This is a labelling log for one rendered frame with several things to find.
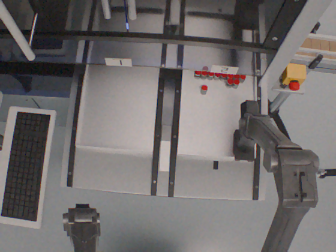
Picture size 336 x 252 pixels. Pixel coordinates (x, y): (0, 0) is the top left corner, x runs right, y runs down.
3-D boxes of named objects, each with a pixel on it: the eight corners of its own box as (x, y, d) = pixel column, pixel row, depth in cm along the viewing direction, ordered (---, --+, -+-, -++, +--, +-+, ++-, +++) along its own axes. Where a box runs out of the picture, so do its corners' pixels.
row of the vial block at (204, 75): (194, 73, 156) (194, 68, 151) (243, 78, 156) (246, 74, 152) (193, 79, 155) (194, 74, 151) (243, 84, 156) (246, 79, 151)
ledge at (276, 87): (270, 56, 161) (272, 54, 159) (302, 60, 161) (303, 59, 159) (271, 91, 157) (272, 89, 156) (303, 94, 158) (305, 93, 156)
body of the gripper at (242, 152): (253, 132, 142) (258, 123, 135) (253, 162, 138) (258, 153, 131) (234, 131, 142) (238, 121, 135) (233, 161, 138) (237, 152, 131)
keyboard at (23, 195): (17, 111, 158) (15, 110, 156) (51, 115, 158) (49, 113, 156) (1, 216, 148) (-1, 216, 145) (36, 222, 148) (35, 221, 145)
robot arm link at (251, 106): (241, 126, 121) (270, 128, 122) (240, 89, 126) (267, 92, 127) (233, 142, 132) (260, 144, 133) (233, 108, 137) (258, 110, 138)
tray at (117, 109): (89, 55, 157) (87, 51, 153) (160, 58, 157) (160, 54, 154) (77, 147, 148) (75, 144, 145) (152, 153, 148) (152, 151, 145)
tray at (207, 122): (183, 60, 157) (183, 56, 154) (254, 67, 158) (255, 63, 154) (177, 155, 148) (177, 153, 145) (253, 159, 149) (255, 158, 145)
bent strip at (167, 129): (162, 128, 151) (162, 124, 145) (171, 129, 151) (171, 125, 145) (159, 170, 147) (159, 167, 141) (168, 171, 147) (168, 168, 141)
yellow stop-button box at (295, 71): (281, 65, 150) (286, 57, 143) (299, 67, 150) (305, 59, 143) (281, 85, 148) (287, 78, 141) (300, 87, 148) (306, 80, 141)
